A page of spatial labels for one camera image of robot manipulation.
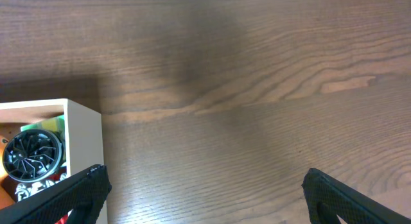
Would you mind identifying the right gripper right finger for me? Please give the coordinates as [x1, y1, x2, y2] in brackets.
[302, 168, 410, 224]

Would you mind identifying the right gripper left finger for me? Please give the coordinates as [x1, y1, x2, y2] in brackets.
[1, 164, 112, 224]

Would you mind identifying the black round wheel toy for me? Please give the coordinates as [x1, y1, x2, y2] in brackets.
[3, 129, 66, 183]

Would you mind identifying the multicoloured puzzle cube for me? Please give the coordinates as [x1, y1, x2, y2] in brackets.
[20, 115, 66, 165]

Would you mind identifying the orange dinosaur toy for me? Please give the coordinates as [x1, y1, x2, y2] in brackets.
[1, 128, 16, 209]

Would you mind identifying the white cardboard box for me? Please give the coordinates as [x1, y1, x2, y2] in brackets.
[1, 99, 108, 224]

